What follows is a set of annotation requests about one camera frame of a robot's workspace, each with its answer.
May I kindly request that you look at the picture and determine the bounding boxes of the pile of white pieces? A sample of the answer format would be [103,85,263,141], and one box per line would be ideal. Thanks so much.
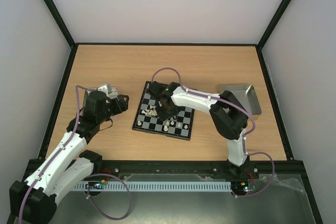
[141,105,157,117]

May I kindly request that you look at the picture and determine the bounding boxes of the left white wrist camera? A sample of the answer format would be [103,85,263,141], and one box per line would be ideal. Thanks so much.
[97,83,112,96]

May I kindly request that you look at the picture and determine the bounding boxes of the light blue slotted cable duct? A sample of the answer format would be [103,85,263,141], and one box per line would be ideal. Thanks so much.
[71,181,232,192]

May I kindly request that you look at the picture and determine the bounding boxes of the silver embossed metal tin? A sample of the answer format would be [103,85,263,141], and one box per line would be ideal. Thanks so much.
[81,86,118,116]

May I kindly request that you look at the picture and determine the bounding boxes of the gold sided metal tin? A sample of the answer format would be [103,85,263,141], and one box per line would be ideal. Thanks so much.
[220,84,262,120]

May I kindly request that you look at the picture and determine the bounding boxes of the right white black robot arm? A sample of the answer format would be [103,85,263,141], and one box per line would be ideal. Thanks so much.
[148,81,249,178]

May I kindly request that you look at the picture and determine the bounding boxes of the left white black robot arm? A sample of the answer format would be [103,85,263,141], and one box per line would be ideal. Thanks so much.
[9,88,129,223]

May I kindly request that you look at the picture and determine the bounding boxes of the folding magnetic chess board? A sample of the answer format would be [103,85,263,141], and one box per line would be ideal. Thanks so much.
[132,81,195,141]

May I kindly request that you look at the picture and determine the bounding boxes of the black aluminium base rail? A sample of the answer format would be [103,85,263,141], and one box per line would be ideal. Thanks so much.
[22,159,307,180]

